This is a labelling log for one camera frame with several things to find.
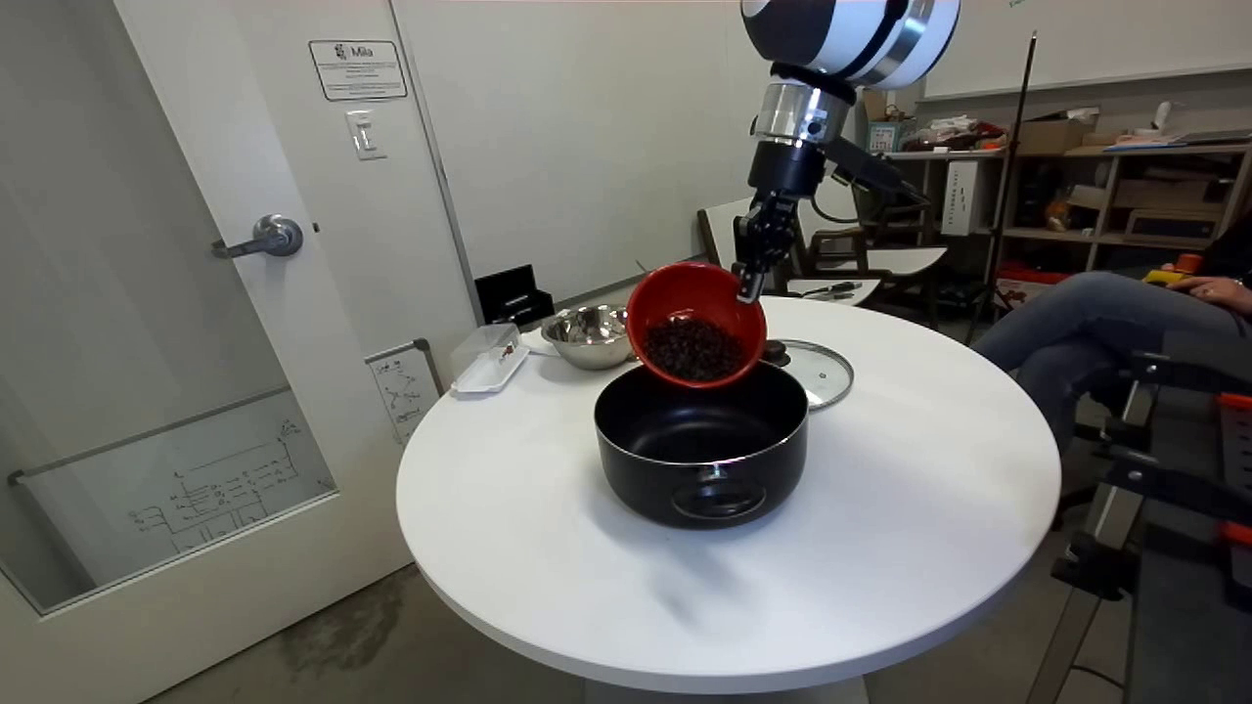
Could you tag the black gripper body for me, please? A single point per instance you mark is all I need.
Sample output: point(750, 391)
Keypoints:
point(770, 232)

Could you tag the red bowl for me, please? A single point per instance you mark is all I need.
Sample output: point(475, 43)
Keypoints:
point(658, 294)

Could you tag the glass pot lid black knob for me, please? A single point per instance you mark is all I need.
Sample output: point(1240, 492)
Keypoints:
point(825, 379)

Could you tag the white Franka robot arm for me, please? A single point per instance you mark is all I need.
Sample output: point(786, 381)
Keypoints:
point(846, 43)

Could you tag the stainless steel bowl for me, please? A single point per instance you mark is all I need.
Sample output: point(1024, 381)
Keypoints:
point(590, 337)

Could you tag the black cooking pot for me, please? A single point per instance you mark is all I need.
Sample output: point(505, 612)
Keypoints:
point(707, 492)

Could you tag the person's hand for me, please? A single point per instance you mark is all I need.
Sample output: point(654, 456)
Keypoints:
point(1228, 290)

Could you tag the white leaning panel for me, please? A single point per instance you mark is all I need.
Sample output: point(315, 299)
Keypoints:
point(719, 230)
point(835, 220)

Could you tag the dark beans pile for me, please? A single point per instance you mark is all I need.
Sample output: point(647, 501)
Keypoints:
point(693, 351)

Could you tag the small white table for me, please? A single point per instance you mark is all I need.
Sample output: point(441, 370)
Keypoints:
point(903, 260)

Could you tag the black vertical pole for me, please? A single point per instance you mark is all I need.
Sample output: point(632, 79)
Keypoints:
point(1010, 170)

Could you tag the clear plastic container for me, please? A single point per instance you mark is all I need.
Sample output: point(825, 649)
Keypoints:
point(490, 361)

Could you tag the storage shelf unit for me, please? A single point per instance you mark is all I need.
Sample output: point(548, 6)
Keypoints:
point(1044, 237)

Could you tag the cardboard box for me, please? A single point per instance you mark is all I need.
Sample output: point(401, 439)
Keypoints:
point(1058, 135)

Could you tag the person's leg in jeans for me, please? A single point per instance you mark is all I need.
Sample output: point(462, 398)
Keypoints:
point(1109, 328)

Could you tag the small whiteboard with drawings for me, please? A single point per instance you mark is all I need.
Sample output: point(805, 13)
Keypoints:
point(404, 392)

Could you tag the white door with window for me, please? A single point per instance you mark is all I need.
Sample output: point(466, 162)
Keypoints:
point(131, 328)

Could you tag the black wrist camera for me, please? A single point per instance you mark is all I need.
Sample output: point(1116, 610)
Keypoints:
point(880, 165)

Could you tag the black wall tray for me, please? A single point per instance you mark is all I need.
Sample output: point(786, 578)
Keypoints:
point(516, 299)

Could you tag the white light switch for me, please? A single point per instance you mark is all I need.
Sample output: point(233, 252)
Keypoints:
point(364, 135)

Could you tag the white wall sign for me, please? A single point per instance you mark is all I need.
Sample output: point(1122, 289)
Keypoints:
point(359, 69)

